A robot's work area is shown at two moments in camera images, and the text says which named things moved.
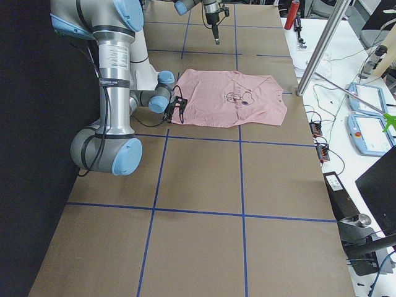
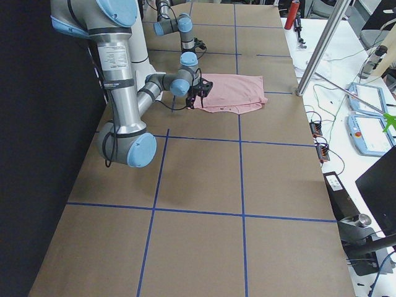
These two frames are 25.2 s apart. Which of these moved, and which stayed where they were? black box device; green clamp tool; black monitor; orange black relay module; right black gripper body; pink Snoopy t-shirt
Moved: pink Snoopy t-shirt; right black gripper body
Stayed: black monitor; orange black relay module; black box device; green clamp tool
